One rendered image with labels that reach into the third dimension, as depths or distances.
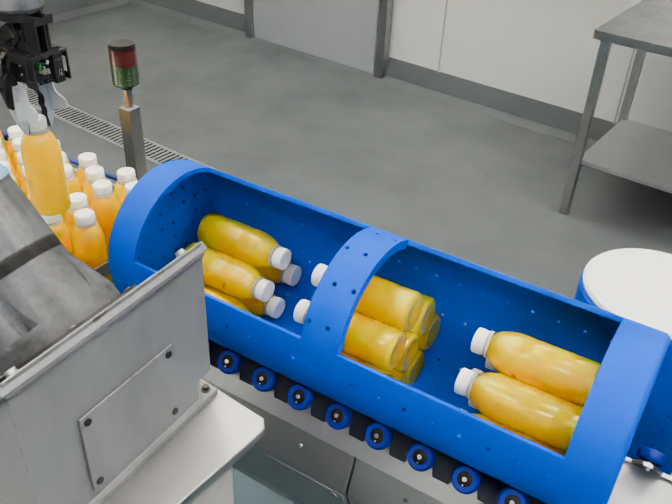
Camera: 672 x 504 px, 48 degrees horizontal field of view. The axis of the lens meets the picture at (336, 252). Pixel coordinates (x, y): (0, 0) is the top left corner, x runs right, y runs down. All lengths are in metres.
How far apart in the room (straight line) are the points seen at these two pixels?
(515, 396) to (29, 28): 0.91
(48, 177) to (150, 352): 0.63
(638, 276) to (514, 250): 1.94
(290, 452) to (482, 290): 0.43
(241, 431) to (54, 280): 0.31
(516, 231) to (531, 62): 1.35
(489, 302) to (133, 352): 0.64
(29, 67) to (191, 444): 0.68
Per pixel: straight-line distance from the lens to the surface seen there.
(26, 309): 0.82
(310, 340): 1.12
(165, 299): 0.85
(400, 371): 1.22
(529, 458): 1.04
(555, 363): 1.09
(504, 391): 1.09
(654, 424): 1.57
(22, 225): 0.85
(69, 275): 0.84
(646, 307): 1.48
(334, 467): 1.29
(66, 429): 0.82
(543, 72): 4.62
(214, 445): 0.96
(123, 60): 1.87
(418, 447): 1.19
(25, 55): 1.31
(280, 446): 1.34
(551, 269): 3.39
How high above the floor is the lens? 1.87
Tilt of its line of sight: 34 degrees down
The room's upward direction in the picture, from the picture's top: 3 degrees clockwise
